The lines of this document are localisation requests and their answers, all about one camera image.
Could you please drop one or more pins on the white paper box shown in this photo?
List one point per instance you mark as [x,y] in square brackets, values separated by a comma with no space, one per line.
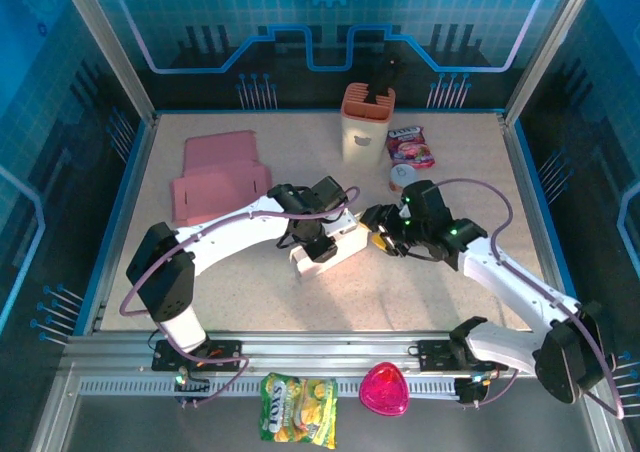
[350,249]

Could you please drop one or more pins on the yellow green candy bag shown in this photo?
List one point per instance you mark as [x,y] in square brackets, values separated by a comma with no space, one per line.
[300,409]

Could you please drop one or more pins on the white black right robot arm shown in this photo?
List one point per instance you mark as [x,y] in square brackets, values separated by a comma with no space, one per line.
[510,282]

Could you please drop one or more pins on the aluminium front rail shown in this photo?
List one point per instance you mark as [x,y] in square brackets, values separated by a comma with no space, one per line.
[325,347]

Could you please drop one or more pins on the small white round can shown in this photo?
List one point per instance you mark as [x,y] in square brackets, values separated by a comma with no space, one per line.
[402,174]

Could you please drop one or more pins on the black connector module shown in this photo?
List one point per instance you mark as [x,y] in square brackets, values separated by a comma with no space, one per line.
[470,392]
[192,388]

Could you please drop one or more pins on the pink paper box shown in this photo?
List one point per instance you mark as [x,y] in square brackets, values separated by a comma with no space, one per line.
[220,182]

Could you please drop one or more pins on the aluminium frame post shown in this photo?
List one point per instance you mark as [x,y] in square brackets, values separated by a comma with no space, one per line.
[545,47]
[110,47]

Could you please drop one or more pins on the aluminium side rail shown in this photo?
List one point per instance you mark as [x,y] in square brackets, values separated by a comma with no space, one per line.
[135,172]
[531,197]

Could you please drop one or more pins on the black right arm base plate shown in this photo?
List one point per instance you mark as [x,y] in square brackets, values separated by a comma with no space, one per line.
[432,354]

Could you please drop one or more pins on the magenta heart-shaped box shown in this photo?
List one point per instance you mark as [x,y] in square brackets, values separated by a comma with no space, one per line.
[384,389]

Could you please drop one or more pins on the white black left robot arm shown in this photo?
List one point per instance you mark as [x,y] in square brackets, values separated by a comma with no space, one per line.
[235,227]

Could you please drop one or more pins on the beige knife block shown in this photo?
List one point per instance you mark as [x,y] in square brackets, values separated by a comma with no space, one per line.
[360,132]

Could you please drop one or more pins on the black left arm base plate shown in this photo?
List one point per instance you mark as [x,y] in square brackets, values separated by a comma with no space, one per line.
[225,354]

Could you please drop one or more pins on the purple candy bag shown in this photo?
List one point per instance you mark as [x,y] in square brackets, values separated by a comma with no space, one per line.
[410,147]

